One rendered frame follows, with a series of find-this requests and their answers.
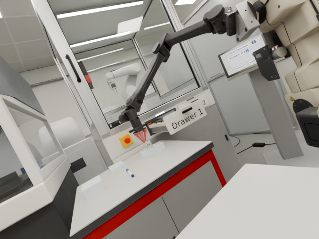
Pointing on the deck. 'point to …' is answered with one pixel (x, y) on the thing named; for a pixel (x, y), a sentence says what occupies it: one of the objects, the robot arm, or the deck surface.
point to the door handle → (73, 68)
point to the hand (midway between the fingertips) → (144, 141)
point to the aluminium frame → (46, 20)
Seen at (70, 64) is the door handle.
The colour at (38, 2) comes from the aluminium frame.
